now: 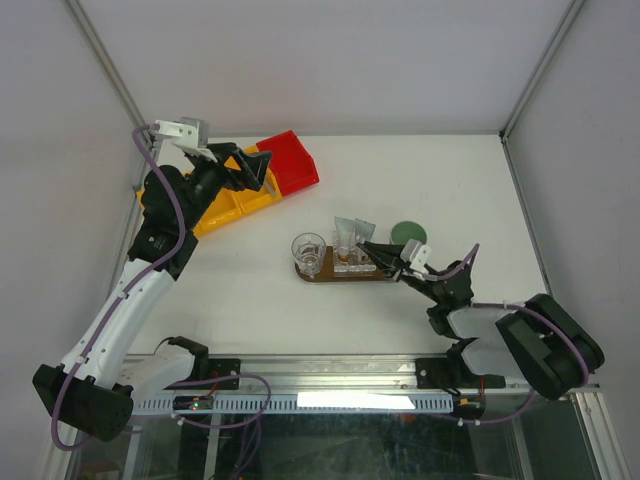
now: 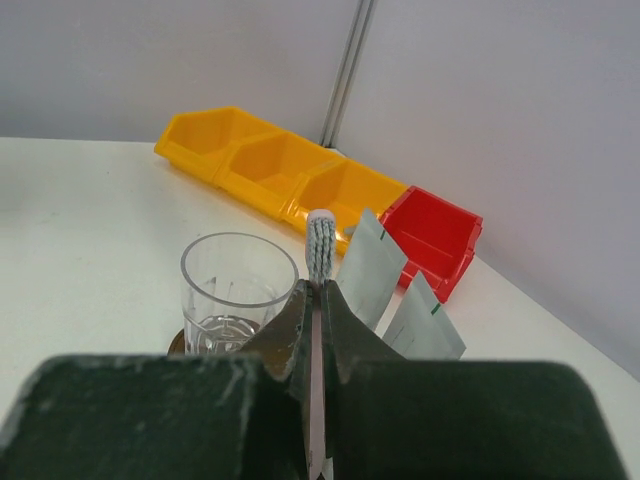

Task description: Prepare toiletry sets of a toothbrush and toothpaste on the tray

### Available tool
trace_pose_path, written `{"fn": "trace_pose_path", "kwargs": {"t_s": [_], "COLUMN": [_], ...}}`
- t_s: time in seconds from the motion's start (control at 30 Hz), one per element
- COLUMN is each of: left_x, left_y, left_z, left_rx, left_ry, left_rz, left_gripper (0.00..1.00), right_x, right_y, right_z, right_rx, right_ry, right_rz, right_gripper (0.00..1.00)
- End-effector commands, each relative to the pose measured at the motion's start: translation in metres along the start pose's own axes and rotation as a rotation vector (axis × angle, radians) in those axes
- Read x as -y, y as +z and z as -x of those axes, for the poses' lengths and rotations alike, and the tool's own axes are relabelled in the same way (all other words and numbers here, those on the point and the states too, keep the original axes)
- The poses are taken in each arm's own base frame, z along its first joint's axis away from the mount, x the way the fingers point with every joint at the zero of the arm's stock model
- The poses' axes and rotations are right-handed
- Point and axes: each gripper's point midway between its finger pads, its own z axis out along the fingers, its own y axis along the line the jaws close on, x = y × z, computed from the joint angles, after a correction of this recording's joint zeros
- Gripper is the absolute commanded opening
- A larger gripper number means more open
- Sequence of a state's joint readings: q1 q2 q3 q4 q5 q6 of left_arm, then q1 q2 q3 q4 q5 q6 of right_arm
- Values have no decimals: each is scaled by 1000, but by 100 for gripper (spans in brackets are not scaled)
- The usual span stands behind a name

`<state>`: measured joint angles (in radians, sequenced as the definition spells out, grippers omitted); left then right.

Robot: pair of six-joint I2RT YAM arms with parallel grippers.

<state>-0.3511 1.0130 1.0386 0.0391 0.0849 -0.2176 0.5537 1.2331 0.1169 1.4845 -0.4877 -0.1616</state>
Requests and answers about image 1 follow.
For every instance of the aluminium frame post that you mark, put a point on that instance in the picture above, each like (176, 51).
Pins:
(108, 68)
(542, 65)

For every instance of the empty yellow bin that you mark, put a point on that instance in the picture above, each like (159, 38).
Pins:
(139, 194)

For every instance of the pale green cup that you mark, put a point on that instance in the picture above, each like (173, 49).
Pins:
(406, 230)

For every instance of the clear compartment organizer box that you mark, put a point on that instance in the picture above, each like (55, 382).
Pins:
(350, 261)

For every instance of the clear plastic cup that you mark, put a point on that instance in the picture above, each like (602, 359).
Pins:
(308, 250)

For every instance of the red plastic bin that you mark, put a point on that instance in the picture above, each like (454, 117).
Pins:
(292, 165)

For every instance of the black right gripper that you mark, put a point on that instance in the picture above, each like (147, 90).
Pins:
(386, 256)

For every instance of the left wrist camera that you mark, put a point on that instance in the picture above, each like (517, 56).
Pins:
(190, 135)

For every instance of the white toothpaste tube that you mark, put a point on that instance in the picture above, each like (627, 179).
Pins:
(364, 231)
(345, 229)

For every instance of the yellow toothbrush bin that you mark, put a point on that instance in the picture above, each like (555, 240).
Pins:
(250, 201)

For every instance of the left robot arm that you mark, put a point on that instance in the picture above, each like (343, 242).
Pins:
(90, 390)

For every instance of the yellow toothpaste bin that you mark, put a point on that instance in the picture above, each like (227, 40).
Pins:
(222, 211)

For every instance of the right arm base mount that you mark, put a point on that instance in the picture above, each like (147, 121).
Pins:
(448, 372)

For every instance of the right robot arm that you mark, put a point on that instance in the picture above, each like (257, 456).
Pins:
(537, 340)

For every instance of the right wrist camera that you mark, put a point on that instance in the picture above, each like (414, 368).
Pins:
(415, 255)

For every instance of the right aluminium frame post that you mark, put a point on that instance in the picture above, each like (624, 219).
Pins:
(542, 65)

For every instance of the oval wooden tray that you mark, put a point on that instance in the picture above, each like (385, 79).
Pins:
(328, 275)

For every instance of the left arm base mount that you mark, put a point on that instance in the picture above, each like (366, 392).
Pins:
(205, 366)

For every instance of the left aluminium frame post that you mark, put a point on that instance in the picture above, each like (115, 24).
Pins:
(108, 68)

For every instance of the white slotted cable duct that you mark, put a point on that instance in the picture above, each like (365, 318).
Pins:
(299, 403)

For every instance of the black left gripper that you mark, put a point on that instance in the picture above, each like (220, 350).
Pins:
(251, 166)

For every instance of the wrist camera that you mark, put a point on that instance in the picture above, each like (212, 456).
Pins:
(415, 255)
(190, 135)

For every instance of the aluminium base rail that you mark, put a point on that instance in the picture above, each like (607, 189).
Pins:
(367, 373)

